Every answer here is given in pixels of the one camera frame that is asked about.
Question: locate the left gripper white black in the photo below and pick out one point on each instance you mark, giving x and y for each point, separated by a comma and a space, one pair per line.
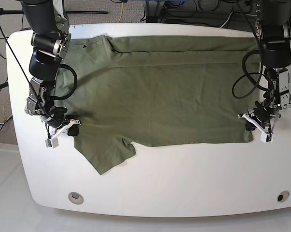
260, 118

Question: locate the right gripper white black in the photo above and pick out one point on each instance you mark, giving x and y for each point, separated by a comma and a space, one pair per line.
60, 121

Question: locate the olive green T-shirt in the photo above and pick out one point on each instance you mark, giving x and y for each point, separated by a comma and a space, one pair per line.
157, 91

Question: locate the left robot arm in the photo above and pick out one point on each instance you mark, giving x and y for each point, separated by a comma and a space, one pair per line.
273, 35

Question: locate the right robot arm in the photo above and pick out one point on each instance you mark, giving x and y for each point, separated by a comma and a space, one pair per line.
50, 40

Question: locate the left table grommet hole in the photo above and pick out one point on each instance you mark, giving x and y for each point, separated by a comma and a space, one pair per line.
75, 198

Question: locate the table grommet hole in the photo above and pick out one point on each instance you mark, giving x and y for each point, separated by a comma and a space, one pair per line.
75, 198
283, 196

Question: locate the right table grommet hole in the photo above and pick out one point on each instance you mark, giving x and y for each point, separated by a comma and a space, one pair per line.
283, 196

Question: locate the black tripod stand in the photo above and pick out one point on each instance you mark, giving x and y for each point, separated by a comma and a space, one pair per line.
20, 12

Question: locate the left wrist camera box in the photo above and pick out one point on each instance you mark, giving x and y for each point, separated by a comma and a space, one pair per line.
267, 137

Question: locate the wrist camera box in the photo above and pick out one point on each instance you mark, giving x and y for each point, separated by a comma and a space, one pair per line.
267, 137
53, 142

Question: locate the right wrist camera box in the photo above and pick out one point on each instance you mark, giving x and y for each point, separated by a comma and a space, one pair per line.
53, 142

